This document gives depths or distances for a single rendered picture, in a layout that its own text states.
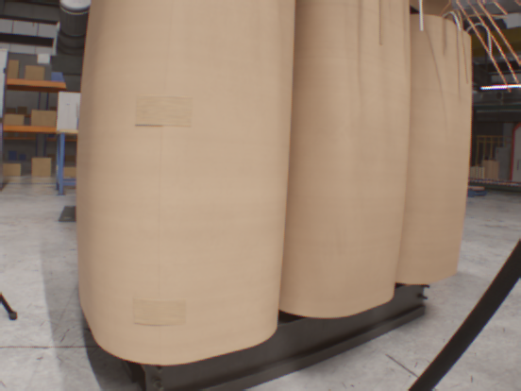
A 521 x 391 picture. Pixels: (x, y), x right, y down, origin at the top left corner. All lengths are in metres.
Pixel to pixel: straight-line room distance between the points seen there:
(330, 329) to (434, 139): 0.66
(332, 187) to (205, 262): 0.35
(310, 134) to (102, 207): 0.47
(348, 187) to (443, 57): 0.61
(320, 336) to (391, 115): 0.64
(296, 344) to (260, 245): 0.44
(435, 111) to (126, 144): 0.92
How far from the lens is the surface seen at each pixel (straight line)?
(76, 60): 2.53
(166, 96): 0.58
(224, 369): 0.93
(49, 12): 13.17
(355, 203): 0.85
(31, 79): 8.70
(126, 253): 0.62
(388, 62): 0.96
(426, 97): 1.20
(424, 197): 1.19
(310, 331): 1.06
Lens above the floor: 0.57
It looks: 5 degrees down
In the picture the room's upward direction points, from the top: 3 degrees clockwise
